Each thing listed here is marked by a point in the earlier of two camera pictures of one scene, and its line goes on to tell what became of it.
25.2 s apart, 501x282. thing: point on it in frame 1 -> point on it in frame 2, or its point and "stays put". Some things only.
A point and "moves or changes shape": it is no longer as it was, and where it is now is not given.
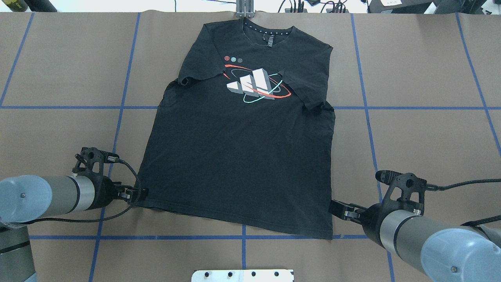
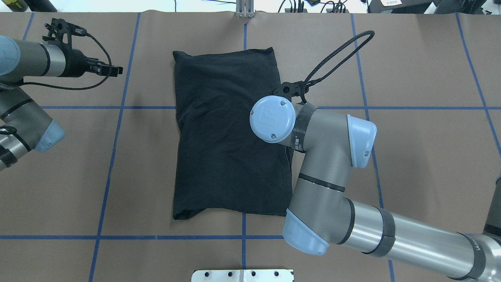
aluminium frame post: (244, 8) stays put
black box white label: (399, 6) stays put
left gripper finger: (134, 193) -> (94, 64)
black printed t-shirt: (245, 137) moves or changes shape
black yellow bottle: (17, 6) stays put
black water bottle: (40, 6) stays put
